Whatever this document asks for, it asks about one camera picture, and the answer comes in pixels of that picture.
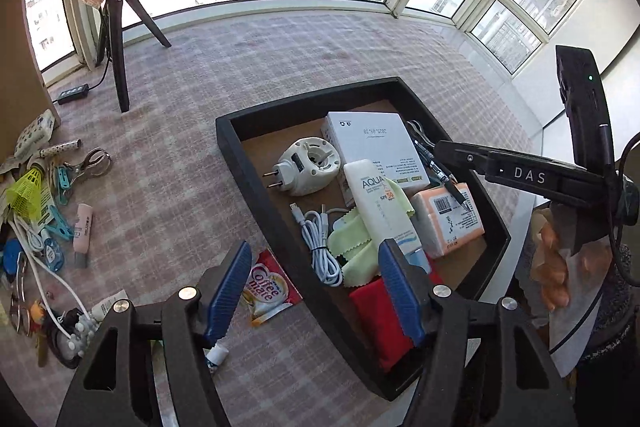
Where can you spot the black tripod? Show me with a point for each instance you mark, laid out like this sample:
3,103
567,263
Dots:
117,57

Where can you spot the white plug-in device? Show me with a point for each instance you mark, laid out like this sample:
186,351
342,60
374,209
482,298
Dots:
310,167

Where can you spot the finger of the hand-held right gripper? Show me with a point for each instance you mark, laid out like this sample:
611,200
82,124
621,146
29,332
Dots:
500,167

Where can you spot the person's right forearm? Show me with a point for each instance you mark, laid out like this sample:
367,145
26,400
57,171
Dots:
605,307

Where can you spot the orange soap packet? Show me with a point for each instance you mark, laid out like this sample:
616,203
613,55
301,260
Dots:
445,222

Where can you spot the black tray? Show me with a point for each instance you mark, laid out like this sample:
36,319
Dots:
250,167

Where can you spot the light wooden board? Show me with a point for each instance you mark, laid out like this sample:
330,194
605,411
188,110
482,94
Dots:
20,82

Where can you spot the red cloth pouch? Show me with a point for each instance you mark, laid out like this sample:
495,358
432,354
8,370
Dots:
380,317

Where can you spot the white sunscreen tube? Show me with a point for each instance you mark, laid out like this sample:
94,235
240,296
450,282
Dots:
372,202

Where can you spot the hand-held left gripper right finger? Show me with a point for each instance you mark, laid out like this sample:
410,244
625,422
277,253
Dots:
397,292

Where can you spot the small pink tube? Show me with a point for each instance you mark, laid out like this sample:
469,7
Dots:
82,229

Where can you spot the orange toy figure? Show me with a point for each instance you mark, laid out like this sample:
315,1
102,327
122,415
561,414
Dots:
37,312

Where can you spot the white polka-dot tube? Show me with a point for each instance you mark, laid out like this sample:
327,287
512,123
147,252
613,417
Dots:
60,149

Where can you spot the yellow-green cleaning cloth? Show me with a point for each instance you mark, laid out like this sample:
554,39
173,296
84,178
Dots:
350,244

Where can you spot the chrome spring clip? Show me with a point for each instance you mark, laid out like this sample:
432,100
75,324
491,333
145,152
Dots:
417,132
90,162

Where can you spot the black pen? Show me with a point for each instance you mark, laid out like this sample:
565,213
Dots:
452,189

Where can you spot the white dotted tissue pack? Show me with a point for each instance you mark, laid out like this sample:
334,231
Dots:
35,132

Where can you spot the blue round tape measure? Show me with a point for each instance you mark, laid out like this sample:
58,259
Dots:
10,257

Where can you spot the yellow plastic shuttlecock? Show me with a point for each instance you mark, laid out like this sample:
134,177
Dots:
27,192

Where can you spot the coffee creamer sachet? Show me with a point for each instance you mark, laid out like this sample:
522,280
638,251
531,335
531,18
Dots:
270,289

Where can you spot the teal plastic clothespin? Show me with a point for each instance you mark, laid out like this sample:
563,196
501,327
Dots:
62,182
60,229

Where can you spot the small white tube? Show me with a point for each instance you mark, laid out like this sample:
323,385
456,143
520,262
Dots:
107,306

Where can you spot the person's right hand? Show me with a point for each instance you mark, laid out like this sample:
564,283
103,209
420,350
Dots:
555,272

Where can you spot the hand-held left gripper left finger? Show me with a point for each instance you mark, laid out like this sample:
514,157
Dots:
227,292

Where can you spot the white box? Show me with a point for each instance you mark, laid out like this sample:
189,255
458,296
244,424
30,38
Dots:
370,142

